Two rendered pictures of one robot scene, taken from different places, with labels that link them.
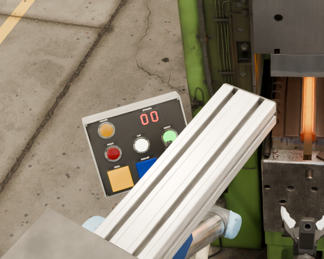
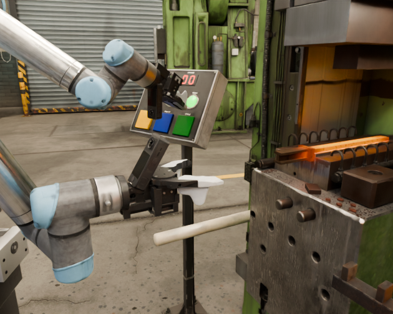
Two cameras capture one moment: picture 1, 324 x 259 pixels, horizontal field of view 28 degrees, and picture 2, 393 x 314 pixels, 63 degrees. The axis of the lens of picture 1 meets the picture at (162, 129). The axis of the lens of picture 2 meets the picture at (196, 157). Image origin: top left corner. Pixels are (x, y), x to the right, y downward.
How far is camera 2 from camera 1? 1.83 m
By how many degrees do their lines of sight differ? 47
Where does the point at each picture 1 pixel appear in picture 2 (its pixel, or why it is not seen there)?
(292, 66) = (303, 25)
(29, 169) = (208, 214)
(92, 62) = not seen: hidden behind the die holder
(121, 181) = (143, 121)
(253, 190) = not seen: hidden behind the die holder
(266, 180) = (253, 203)
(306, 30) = not seen: outside the picture
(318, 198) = (294, 261)
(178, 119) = (205, 89)
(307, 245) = (138, 171)
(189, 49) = (259, 52)
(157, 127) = (189, 90)
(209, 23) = (275, 17)
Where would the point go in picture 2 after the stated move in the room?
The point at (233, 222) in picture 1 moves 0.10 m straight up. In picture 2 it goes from (86, 78) to (82, 32)
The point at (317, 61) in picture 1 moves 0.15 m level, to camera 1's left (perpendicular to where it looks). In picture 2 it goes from (328, 12) to (271, 18)
